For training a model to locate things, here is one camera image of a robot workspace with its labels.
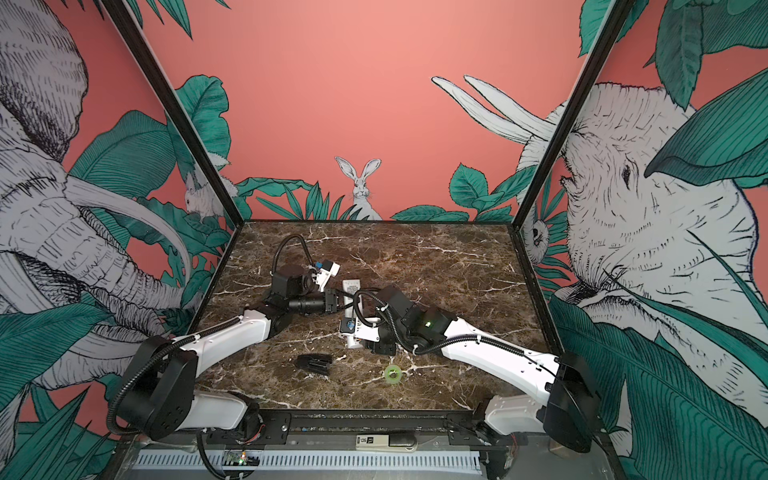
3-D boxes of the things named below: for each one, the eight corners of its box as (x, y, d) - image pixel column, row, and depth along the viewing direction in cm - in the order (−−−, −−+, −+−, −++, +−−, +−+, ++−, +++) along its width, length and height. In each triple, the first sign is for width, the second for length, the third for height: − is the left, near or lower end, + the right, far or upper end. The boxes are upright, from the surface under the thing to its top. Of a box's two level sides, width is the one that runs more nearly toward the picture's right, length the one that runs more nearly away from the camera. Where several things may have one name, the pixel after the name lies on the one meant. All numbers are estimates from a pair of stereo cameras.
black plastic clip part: (296, 375, 84) (293, 372, 83) (299, 357, 88) (297, 354, 86) (329, 375, 85) (328, 372, 83) (332, 357, 88) (330, 354, 86)
